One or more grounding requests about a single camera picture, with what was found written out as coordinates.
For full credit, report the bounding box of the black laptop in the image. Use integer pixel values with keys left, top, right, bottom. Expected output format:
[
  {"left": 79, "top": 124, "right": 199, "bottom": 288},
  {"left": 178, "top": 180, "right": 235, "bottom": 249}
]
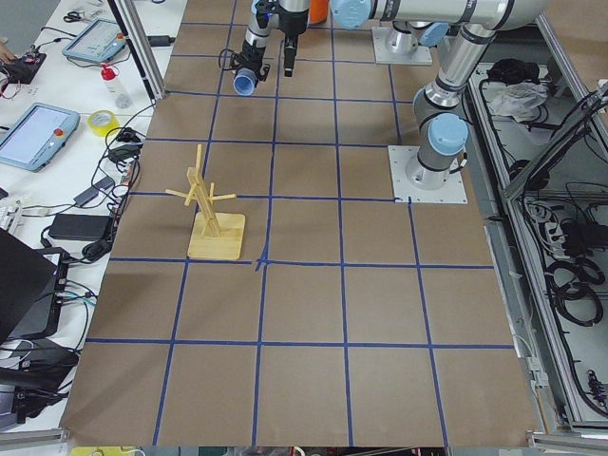
[{"left": 1, "top": 231, "right": 68, "bottom": 343}]

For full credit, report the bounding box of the yellow tape roll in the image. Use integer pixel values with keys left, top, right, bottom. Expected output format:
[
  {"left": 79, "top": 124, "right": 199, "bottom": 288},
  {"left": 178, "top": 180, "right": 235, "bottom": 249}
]
[{"left": 87, "top": 109, "right": 120, "bottom": 137}]

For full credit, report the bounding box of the aluminium frame post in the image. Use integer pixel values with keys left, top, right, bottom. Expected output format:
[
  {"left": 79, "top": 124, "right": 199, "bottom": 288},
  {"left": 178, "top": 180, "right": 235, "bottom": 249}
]
[{"left": 107, "top": 0, "right": 165, "bottom": 102}]

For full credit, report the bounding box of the teach pendant near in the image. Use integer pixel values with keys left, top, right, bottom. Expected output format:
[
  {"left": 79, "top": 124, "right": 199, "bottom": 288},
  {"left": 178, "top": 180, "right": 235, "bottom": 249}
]
[{"left": 1, "top": 103, "right": 81, "bottom": 172}]

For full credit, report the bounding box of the wooden cup rack stand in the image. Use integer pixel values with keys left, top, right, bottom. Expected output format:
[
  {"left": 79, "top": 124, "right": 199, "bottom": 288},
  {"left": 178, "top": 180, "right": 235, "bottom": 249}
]
[{"left": 165, "top": 144, "right": 246, "bottom": 260}]

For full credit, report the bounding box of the black power adapter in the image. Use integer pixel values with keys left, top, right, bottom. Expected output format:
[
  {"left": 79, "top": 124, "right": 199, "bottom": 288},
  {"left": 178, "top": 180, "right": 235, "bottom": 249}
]
[{"left": 48, "top": 214, "right": 111, "bottom": 241}]

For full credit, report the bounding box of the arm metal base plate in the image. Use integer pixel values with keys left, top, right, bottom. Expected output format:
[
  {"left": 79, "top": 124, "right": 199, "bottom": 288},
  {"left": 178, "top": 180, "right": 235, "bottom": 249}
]
[
  {"left": 371, "top": 27, "right": 432, "bottom": 67},
  {"left": 388, "top": 145, "right": 467, "bottom": 204}
]

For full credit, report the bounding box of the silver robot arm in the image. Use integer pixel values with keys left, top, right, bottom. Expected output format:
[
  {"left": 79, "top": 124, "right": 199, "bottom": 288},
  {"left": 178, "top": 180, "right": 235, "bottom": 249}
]
[
  {"left": 227, "top": 1, "right": 546, "bottom": 190},
  {"left": 330, "top": 1, "right": 549, "bottom": 86}
]

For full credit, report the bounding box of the teach pendant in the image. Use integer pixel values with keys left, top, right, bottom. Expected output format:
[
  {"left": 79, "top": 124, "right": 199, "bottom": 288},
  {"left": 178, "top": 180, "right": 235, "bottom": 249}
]
[
  {"left": 1, "top": 103, "right": 81, "bottom": 172},
  {"left": 62, "top": 18, "right": 125, "bottom": 64}
]

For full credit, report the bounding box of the white bottle red cap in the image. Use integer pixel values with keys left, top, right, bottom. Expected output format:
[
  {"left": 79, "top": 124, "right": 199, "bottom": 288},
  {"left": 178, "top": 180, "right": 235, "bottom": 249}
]
[{"left": 101, "top": 64, "right": 132, "bottom": 109}]

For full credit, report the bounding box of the light blue plastic cup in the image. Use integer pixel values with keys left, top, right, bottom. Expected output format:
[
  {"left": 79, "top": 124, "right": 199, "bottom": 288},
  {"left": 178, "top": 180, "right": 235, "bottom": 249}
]
[{"left": 233, "top": 67, "right": 257, "bottom": 97}]

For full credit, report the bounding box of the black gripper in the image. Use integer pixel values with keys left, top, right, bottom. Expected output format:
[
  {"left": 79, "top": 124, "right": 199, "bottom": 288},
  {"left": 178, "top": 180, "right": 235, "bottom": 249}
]
[
  {"left": 278, "top": 0, "right": 310, "bottom": 37},
  {"left": 218, "top": 0, "right": 297, "bottom": 86}
]

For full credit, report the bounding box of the orange can with silver lid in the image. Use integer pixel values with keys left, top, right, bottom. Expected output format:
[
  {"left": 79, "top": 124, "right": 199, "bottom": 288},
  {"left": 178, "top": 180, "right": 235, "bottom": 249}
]
[{"left": 309, "top": 0, "right": 329, "bottom": 25}]

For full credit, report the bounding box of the teach pendant far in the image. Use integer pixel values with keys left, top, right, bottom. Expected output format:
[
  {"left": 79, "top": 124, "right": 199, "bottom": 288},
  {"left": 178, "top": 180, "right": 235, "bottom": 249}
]
[{"left": 62, "top": 18, "right": 125, "bottom": 64}]

